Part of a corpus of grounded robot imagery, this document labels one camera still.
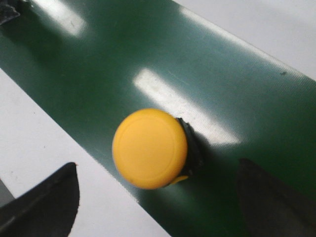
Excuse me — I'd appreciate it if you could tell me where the yellow mushroom push button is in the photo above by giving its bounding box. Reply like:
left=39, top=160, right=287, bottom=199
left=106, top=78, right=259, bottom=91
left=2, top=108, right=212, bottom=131
left=112, top=108, right=203, bottom=190

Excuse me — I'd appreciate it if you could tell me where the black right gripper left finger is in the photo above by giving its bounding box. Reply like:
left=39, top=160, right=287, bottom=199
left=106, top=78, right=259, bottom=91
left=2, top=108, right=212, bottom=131
left=0, top=162, right=80, bottom=237

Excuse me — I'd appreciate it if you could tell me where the green conveyor belt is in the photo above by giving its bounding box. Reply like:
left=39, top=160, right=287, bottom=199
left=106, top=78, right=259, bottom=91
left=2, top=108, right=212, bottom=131
left=0, top=0, right=316, bottom=237

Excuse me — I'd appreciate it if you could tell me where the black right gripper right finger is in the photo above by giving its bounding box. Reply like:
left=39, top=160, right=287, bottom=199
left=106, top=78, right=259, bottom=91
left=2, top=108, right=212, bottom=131
left=237, top=158, right=316, bottom=237

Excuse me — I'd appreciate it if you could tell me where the aluminium conveyor side rail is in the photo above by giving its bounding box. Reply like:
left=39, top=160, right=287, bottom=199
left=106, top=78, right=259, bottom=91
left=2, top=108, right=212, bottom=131
left=0, top=72, right=167, bottom=237

